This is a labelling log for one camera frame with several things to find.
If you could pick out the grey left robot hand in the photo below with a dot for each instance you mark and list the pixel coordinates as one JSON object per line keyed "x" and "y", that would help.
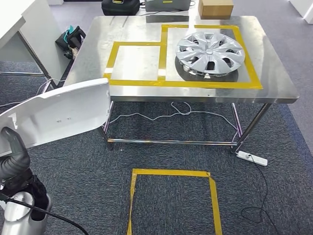
{"x": 16, "y": 146}

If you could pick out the white plastic car body part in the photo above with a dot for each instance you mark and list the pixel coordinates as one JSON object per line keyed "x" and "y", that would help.
{"x": 61, "y": 113}

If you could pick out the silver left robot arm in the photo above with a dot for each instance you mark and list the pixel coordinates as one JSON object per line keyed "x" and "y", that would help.
{"x": 19, "y": 211}

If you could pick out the stainless steel workbench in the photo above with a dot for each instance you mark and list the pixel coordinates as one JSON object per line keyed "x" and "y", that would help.
{"x": 268, "y": 48}

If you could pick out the black and teal bag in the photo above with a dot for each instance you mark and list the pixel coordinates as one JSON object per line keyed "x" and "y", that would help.
{"x": 73, "y": 39}

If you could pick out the black carry bag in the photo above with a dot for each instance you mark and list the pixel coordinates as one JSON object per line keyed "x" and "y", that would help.
{"x": 120, "y": 9}

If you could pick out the grey laptop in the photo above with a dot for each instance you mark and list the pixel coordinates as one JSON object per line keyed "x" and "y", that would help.
{"x": 166, "y": 6}

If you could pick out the silver wheel hubcap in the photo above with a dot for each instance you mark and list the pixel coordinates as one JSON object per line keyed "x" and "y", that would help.
{"x": 210, "y": 52}

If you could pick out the brown cardboard box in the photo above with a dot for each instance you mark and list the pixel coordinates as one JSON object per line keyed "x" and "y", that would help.
{"x": 215, "y": 8}

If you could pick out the white power strip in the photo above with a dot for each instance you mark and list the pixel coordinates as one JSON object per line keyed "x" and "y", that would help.
{"x": 254, "y": 159}

